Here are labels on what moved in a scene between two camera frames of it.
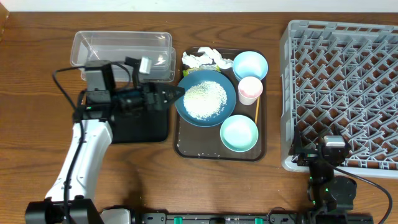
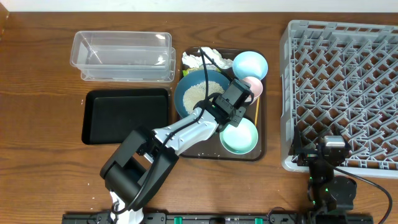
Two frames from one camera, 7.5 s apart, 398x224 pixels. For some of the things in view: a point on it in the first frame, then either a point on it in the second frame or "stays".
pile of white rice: [204, 100] stays
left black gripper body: [128, 102] -> [235, 119]
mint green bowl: [239, 133] stays
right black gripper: [309, 154] stays
